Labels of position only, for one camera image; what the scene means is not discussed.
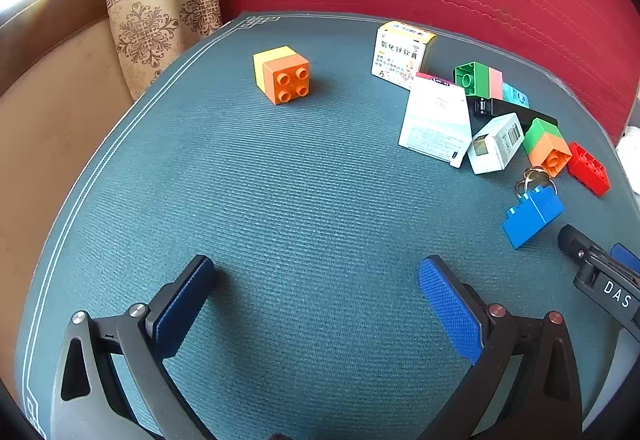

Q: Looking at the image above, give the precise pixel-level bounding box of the white cloth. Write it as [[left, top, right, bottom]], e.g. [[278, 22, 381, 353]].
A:
[[616, 125, 640, 195]]

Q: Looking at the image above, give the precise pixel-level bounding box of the white medicine box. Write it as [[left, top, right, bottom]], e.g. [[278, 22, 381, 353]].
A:
[[398, 72, 473, 169]]

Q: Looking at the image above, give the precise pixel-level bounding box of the long black box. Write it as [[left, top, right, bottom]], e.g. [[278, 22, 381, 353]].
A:
[[466, 96, 559, 133]]

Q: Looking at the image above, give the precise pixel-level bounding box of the teal packet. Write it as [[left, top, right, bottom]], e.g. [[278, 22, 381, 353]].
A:
[[501, 82, 530, 109]]

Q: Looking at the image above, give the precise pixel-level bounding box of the metal key ring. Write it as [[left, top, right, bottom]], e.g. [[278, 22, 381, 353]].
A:
[[515, 166, 558, 195]]

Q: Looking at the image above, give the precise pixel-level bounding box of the small white barcode box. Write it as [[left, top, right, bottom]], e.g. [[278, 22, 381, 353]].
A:
[[467, 113, 525, 175]]

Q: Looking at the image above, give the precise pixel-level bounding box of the yellow medicine box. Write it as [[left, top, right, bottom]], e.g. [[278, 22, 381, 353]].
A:
[[371, 21, 437, 90]]

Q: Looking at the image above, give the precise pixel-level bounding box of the red toy brick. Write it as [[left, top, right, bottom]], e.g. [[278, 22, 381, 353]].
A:
[[567, 142, 612, 197]]

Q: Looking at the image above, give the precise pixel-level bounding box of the green and orange toy block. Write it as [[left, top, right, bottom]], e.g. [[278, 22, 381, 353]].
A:
[[522, 118, 573, 179]]

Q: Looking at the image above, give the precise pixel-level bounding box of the yellow and orange toy block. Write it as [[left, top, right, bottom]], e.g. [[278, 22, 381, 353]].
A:
[[252, 46, 311, 106]]

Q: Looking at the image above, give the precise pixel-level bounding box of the blue toy brick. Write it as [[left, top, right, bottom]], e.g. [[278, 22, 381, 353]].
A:
[[502, 186, 566, 249]]

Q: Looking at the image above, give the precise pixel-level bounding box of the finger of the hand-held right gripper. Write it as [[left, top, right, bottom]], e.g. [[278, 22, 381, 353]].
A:
[[611, 243, 640, 271], [558, 224, 640, 285]]

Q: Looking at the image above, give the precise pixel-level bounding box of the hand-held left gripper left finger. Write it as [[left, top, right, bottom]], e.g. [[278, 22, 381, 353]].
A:
[[49, 255, 217, 440]]

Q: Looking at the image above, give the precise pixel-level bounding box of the green and pink toy block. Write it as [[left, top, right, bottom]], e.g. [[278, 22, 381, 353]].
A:
[[453, 62, 505, 99]]

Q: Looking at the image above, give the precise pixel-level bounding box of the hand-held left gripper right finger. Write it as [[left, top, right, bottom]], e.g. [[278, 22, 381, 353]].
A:
[[418, 254, 585, 440]]

